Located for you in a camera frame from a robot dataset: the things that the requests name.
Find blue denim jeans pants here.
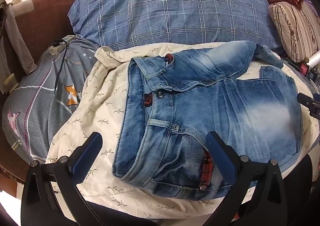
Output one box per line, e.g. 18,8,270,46
112,41,302,201

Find cream leaf print blanket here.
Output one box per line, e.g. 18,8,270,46
46,43,320,221

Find white roll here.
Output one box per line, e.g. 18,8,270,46
309,51,320,69

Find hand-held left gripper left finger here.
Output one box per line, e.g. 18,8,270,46
21,132,103,226

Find black cable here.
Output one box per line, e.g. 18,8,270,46
54,39,69,91

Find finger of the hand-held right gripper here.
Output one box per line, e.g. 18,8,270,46
297,93,320,119

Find beige striped pillow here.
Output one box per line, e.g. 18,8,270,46
269,2,320,64

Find blue plaid pillow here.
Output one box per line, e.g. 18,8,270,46
68,0,284,52

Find white power strip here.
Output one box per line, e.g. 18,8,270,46
49,36,75,55

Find grey hanging cloth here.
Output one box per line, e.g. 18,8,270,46
0,0,38,75

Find person's dark clothing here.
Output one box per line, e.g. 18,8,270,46
82,153,315,226

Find brown armchair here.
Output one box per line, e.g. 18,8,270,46
0,0,77,184

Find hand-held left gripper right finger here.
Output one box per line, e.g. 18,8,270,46
205,131,288,226

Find grey star print quilt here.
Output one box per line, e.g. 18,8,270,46
1,36,100,164

